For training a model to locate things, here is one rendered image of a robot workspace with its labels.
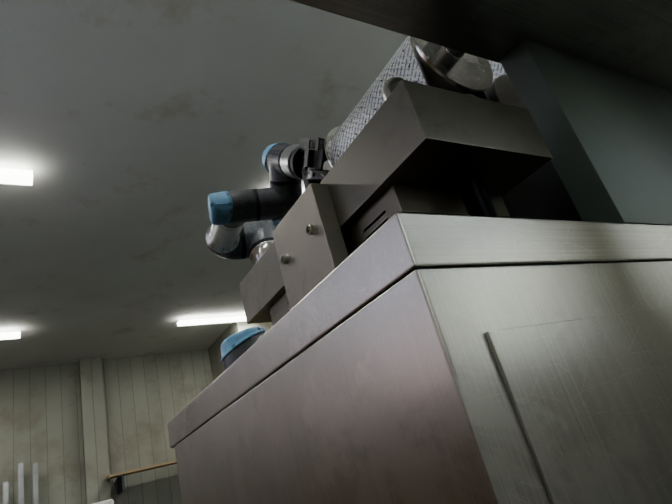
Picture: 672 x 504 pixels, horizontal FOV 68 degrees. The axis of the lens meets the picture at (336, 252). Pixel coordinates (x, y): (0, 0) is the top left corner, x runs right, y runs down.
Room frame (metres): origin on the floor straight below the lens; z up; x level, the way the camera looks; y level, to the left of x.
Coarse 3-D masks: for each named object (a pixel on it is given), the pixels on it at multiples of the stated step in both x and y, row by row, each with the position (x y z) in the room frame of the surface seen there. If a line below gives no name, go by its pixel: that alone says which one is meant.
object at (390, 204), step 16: (384, 192) 0.39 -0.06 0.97; (400, 192) 0.38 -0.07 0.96; (416, 192) 0.39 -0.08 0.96; (432, 192) 0.40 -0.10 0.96; (448, 192) 0.42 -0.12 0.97; (368, 208) 0.41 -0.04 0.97; (384, 208) 0.39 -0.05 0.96; (400, 208) 0.38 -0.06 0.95; (416, 208) 0.39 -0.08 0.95; (432, 208) 0.40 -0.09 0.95; (448, 208) 0.41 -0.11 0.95; (464, 208) 0.42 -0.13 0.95; (496, 208) 0.45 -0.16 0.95; (352, 224) 0.43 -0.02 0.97; (368, 224) 0.41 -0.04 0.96; (352, 240) 0.44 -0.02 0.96; (288, 304) 0.57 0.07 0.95; (272, 320) 0.61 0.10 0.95
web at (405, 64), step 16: (400, 48) 0.56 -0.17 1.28; (400, 64) 0.56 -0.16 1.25; (416, 64) 0.54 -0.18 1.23; (496, 64) 0.70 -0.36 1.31; (384, 80) 0.59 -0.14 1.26; (416, 80) 0.55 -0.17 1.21; (368, 96) 0.63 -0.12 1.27; (480, 96) 0.61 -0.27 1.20; (352, 112) 0.67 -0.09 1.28; (368, 112) 0.63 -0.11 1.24; (352, 128) 0.67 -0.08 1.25; (336, 144) 0.71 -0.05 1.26; (336, 160) 0.72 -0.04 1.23
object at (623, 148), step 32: (512, 64) 0.46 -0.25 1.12; (544, 64) 0.45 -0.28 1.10; (576, 64) 0.50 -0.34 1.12; (544, 96) 0.45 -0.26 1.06; (576, 96) 0.47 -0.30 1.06; (608, 96) 0.52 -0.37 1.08; (640, 96) 0.57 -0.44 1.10; (544, 128) 0.47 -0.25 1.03; (576, 128) 0.45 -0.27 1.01; (608, 128) 0.49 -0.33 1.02; (640, 128) 0.54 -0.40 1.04; (576, 160) 0.45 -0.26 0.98; (608, 160) 0.47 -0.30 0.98; (640, 160) 0.51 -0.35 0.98; (576, 192) 0.47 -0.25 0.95; (608, 192) 0.45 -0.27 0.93; (640, 192) 0.48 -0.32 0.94
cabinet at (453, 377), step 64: (384, 320) 0.32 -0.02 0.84; (448, 320) 0.29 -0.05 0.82; (512, 320) 0.32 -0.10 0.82; (576, 320) 0.36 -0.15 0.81; (640, 320) 0.40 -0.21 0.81; (320, 384) 0.40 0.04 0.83; (384, 384) 0.34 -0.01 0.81; (448, 384) 0.29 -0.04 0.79; (512, 384) 0.30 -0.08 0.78; (576, 384) 0.34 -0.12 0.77; (640, 384) 0.38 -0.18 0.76; (192, 448) 0.71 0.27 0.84; (256, 448) 0.53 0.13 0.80; (320, 448) 0.42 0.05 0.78; (384, 448) 0.35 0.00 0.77; (448, 448) 0.30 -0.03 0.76; (512, 448) 0.30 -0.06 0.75; (576, 448) 0.32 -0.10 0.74; (640, 448) 0.36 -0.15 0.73
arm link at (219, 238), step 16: (224, 192) 0.96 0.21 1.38; (240, 192) 0.97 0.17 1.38; (256, 192) 0.98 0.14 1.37; (208, 208) 0.99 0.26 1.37; (224, 208) 0.96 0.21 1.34; (240, 208) 0.97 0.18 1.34; (256, 208) 0.98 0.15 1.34; (224, 224) 1.00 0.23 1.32; (240, 224) 1.04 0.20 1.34; (208, 240) 1.26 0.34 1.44; (224, 240) 1.17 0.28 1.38; (240, 240) 1.32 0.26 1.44; (224, 256) 1.33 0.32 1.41; (240, 256) 1.36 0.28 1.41
